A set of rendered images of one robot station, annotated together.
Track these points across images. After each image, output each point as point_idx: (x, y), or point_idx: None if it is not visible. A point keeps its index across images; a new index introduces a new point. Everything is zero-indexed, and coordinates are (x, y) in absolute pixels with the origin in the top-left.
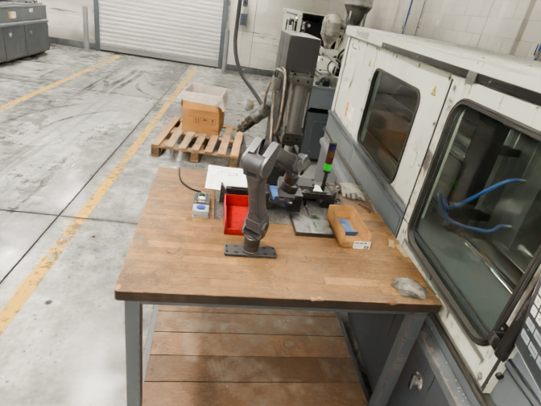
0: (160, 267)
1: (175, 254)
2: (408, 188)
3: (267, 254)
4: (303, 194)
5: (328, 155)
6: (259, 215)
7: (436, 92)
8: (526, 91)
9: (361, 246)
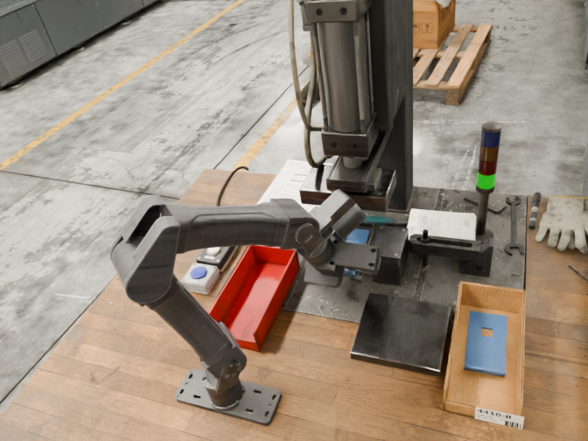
0: (57, 416)
1: (101, 384)
2: None
3: (252, 414)
4: (414, 247)
5: (482, 157)
6: (199, 353)
7: None
8: None
9: (499, 419)
